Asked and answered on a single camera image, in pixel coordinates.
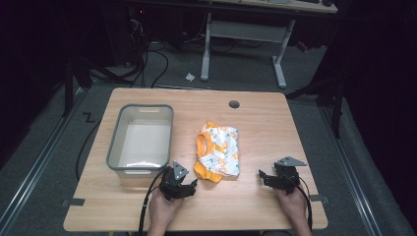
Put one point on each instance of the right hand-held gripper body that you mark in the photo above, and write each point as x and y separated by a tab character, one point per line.
285	178

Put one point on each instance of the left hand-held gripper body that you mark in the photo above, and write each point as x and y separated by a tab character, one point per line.
170	183

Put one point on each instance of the person's right hand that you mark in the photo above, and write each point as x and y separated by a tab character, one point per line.
291	205

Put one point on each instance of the grey tape piece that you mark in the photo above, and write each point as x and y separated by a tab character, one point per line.
319	198
74	202

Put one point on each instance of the folded orange and white garment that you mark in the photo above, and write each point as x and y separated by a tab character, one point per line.
219	150

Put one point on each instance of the white bin with grey rim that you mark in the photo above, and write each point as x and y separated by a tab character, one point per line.
144	144

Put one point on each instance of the grey table grommet hole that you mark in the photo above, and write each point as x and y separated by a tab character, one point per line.
234	104

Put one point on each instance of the black metal stand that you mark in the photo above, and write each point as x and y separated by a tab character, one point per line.
68	88
336	98

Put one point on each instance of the black zigzag floor tape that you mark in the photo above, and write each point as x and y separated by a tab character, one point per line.
88	117

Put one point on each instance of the white crumpled paper scrap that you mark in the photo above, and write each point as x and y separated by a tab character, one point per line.
190	77

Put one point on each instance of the small red object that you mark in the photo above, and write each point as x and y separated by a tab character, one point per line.
302	46

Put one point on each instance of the metal floor rail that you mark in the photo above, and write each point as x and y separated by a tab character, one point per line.
36	170
350	170

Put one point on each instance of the grey desk frame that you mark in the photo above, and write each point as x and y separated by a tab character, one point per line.
246	31

